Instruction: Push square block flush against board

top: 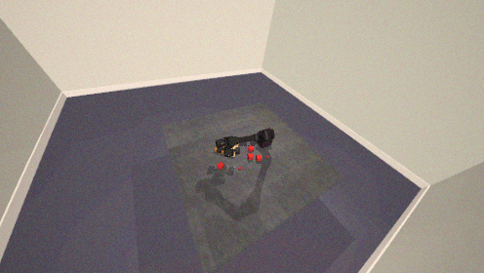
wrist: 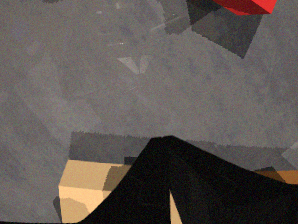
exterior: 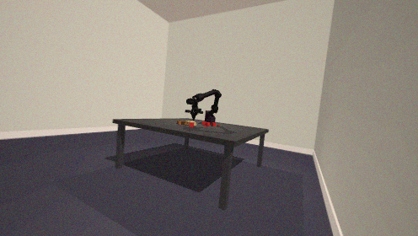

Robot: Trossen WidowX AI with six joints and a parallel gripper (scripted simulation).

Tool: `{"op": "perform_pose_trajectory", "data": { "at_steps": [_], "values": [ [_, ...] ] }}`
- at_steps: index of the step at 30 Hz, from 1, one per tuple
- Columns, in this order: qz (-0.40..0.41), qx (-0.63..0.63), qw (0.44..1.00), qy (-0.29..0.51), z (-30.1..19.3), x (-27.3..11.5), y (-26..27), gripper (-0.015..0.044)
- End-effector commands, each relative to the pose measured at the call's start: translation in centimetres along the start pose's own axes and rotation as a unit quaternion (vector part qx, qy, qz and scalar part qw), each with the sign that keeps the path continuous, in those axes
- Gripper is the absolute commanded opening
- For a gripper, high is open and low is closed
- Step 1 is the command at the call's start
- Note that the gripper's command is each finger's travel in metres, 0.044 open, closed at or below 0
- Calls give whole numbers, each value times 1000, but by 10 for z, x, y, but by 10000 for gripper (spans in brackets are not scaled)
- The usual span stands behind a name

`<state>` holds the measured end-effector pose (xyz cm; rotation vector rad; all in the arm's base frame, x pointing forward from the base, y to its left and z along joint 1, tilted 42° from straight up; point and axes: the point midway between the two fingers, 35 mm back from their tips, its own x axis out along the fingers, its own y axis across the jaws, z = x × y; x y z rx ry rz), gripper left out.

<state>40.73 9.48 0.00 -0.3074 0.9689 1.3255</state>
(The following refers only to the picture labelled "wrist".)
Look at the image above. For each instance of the orange square block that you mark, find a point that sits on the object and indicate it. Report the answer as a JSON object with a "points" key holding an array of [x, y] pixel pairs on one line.
{"points": [[289, 177]]}

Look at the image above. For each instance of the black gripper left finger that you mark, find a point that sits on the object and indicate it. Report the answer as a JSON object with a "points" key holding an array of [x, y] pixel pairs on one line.
{"points": [[143, 196]]}

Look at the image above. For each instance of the red square block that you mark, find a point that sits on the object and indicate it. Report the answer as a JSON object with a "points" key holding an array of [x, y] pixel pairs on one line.
{"points": [[247, 7]]}

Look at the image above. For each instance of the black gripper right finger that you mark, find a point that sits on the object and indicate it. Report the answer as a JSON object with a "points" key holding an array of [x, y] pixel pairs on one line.
{"points": [[208, 190]]}

